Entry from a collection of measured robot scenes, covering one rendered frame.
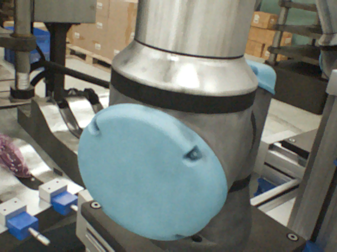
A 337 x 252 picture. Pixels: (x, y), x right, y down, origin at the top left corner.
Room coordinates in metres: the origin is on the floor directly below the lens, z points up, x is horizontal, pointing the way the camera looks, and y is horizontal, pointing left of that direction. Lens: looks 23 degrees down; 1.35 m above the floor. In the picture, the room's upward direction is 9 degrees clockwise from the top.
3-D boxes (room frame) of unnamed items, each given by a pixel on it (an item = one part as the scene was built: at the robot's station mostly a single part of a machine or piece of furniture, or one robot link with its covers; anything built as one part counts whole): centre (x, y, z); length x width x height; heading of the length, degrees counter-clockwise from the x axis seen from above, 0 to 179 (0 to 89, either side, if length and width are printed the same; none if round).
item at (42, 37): (4.60, 1.83, 0.32); 0.60 x 0.41 x 0.22; 53
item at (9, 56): (4.60, 1.83, 0.11); 0.61 x 0.43 x 0.22; 53
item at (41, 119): (1.05, 0.24, 0.87); 0.50 x 0.26 x 0.14; 42
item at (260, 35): (7.54, -1.75, 0.42); 0.86 x 0.33 x 0.83; 47
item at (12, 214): (0.57, 0.24, 0.86); 0.13 x 0.05 x 0.05; 59
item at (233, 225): (0.42, -0.06, 1.09); 0.15 x 0.15 x 0.10
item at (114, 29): (5.32, 0.92, 0.47); 1.22 x 0.80 x 0.94; 51
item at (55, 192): (0.67, 0.18, 0.86); 0.13 x 0.05 x 0.05; 59
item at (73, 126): (1.04, 0.24, 0.92); 0.35 x 0.16 x 0.09; 42
